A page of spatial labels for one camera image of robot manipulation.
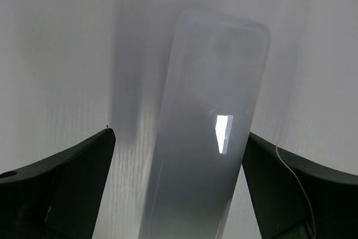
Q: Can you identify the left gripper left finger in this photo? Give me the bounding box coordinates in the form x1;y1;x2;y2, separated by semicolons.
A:
1;128;116;238

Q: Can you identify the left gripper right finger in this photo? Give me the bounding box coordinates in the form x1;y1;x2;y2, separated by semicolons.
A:
242;133;357;238

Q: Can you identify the white slim bottle black cap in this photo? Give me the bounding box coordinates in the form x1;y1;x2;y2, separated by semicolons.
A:
139;9;271;238

